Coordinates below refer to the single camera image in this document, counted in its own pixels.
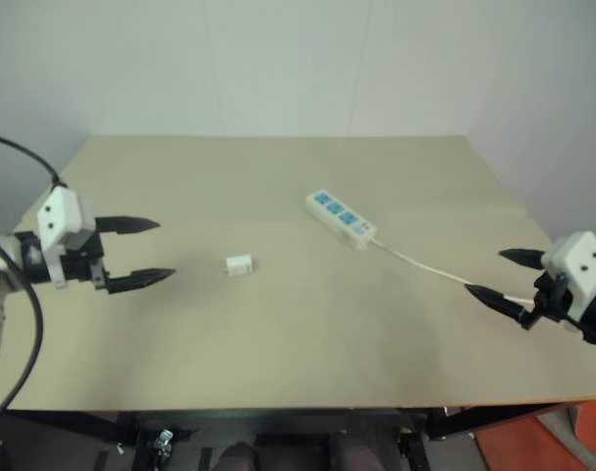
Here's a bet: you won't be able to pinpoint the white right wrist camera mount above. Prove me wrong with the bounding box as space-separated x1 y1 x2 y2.
542 231 596 335

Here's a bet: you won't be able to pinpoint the white plug adapter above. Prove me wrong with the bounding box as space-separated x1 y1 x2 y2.
224 252 253 277

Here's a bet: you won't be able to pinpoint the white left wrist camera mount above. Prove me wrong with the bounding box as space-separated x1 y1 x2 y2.
36 184 95 289

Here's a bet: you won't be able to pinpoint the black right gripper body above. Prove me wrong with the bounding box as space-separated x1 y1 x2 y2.
531 272 576 325

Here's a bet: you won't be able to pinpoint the white power strip cord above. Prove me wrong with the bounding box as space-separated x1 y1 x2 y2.
369 236 537 307

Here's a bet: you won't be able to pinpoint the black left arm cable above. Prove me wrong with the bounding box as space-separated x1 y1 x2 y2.
0 131 69 418

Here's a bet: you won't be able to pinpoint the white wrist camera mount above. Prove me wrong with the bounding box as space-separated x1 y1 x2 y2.
36 184 95 289
542 231 596 335

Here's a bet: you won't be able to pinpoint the black metal table frame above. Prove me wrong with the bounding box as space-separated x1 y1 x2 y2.
0 392 596 471

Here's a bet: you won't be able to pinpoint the orange floor object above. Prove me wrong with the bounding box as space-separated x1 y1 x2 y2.
468 397 596 471

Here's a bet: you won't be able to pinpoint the white power strip blue sockets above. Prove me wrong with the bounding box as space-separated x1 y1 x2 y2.
304 188 378 251

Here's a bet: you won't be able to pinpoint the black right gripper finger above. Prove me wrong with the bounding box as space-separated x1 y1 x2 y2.
463 283 541 332
498 248 548 271

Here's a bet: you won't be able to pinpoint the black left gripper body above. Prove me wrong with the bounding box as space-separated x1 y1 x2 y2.
60 230 113 291

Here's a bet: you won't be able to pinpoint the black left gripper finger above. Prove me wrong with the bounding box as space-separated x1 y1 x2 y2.
106 267 177 295
93 214 161 236

